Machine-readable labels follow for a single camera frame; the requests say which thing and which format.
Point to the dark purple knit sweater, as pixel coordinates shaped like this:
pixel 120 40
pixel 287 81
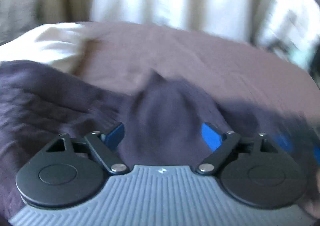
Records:
pixel 50 96

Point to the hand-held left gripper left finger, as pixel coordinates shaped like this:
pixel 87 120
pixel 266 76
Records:
pixel 115 133

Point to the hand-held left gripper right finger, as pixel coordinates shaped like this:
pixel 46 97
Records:
pixel 211 136

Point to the white hanging garment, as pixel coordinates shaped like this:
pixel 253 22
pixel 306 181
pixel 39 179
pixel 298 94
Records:
pixel 290 16

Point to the folded cream white garment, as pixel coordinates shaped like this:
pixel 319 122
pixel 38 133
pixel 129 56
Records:
pixel 50 43

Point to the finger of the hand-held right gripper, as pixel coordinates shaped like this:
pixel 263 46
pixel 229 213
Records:
pixel 287 143

